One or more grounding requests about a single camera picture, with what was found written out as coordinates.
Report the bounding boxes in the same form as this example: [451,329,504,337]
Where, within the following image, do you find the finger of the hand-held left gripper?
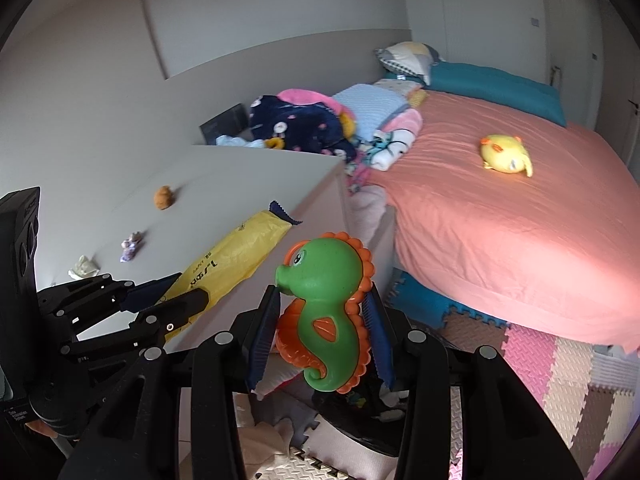
[37,272,184,317]
[59,287,210,357]

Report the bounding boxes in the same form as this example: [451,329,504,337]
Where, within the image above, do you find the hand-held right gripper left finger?
[57,285,282,480]

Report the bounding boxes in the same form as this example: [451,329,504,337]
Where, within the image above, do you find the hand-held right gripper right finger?
[362,290,586,480]

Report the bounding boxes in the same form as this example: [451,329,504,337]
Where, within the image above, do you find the green orange seahorse toy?
[274,231,376,395]

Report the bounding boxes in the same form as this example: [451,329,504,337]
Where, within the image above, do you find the yellow plastic packet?
[160,200,305,346]

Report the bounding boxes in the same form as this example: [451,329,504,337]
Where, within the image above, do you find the small purple toy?
[119,231,144,263]

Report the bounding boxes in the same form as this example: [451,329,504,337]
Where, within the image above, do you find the white crumpled tissue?
[68,255,100,280]

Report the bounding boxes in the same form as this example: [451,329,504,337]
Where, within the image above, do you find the beige cloth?
[234,395,312,480]

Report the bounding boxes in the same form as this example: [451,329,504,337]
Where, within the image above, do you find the pale pink fluffy blanket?
[347,185,396,262]

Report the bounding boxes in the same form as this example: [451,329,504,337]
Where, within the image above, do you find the foam puzzle mat tiles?
[250,267,640,480]

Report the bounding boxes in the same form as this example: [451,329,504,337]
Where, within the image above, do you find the bed with pink sheet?
[345,91,640,354]

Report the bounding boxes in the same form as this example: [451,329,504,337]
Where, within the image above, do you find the pale blue cloth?
[216,134,266,150]

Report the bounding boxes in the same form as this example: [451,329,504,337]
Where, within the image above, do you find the black tablet device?
[199,103,251,145]

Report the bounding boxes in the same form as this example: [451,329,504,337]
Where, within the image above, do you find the navy printed fleece blanket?
[248,94,359,162]

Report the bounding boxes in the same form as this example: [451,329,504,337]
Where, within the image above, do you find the pink white folded cloth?
[374,110,424,171]

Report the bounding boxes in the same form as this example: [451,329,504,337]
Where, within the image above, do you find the yellow duck plush toy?
[479,134,534,178]

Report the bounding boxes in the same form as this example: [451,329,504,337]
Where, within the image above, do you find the light blue knitted blanket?
[331,83,409,141]

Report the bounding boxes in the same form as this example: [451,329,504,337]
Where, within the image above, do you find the bright pink fleece cloth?
[276,88,346,116]

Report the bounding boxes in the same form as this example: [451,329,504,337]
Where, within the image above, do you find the teal long pillow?
[425,61,569,128]

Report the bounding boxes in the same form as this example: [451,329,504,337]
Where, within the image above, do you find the checked patchwork pillow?
[375,41,446,86]

